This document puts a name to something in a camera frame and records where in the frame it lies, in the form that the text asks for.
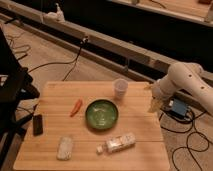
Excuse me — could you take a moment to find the black rectangular block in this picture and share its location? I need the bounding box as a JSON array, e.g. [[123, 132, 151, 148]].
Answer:
[[33, 115, 43, 136]]

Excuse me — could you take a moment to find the green ceramic bowl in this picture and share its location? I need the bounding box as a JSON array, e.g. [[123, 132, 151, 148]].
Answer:
[[85, 99, 119, 130]]

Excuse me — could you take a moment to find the black cable on floor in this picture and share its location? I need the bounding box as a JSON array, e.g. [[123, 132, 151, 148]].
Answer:
[[158, 108, 213, 171], [6, 35, 90, 82]]

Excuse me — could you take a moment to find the white object on rail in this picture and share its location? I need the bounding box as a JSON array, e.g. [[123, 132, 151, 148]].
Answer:
[[45, 3, 65, 22]]

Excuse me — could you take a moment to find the white sponge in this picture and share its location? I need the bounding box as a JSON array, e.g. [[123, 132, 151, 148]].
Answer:
[[56, 136, 73, 161]]

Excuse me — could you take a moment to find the clear plastic bottle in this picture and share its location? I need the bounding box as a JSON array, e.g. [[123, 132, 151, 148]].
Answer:
[[96, 133, 136, 154]]

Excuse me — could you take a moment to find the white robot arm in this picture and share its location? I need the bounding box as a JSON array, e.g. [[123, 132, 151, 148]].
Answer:
[[148, 62, 213, 114]]

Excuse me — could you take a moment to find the wooden rail beam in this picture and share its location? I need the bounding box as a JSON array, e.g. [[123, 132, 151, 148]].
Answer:
[[0, 0, 213, 86]]

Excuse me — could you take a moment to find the black cable on floor left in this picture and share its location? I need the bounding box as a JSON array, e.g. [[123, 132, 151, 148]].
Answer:
[[6, 35, 90, 82]]

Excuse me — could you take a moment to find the black cable on floor right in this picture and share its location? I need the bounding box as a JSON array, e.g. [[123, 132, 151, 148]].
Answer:
[[158, 108, 213, 171]]

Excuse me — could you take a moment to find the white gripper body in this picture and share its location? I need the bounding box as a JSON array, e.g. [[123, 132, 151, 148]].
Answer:
[[151, 79, 172, 101]]

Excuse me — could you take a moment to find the blue box on floor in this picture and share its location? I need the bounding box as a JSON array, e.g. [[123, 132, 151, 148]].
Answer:
[[169, 99, 188, 118]]

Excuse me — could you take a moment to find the black stand left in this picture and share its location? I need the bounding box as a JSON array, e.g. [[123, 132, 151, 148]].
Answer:
[[0, 28, 40, 169]]

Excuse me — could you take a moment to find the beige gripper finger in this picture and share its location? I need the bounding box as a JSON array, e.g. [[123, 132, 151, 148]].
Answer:
[[144, 84, 153, 90], [149, 98, 162, 113]]

